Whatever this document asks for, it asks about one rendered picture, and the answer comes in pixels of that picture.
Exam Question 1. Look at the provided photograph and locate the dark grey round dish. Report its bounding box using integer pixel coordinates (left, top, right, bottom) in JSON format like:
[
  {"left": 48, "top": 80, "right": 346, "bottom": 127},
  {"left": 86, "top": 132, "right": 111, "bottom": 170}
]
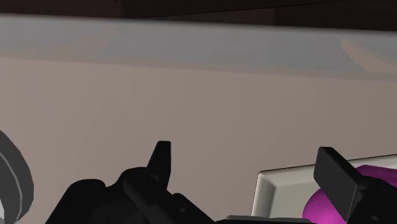
[{"left": 0, "top": 130, "right": 35, "bottom": 224}]

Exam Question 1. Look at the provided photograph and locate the white square tray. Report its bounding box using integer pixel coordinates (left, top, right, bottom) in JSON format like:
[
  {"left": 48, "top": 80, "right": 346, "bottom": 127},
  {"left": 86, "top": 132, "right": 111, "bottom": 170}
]
[{"left": 250, "top": 154, "right": 397, "bottom": 219}]

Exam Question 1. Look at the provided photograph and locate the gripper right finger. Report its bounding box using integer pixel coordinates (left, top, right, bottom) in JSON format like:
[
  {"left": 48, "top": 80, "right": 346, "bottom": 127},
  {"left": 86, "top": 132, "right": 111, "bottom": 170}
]
[{"left": 313, "top": 146, "right": 397, "bottom": 224}]

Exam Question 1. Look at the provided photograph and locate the magenta round object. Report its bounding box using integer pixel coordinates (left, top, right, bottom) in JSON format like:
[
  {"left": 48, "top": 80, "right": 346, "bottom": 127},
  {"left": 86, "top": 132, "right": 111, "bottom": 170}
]
[{"left": 302, "top": 164, "right": 397, "bottom": 224}]

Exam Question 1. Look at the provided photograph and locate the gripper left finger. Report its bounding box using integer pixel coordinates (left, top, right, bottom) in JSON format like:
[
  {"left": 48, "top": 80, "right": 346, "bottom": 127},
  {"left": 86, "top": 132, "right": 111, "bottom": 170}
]
[{"left": 45, "top": 140, "right": 216, "bottom": 224}]

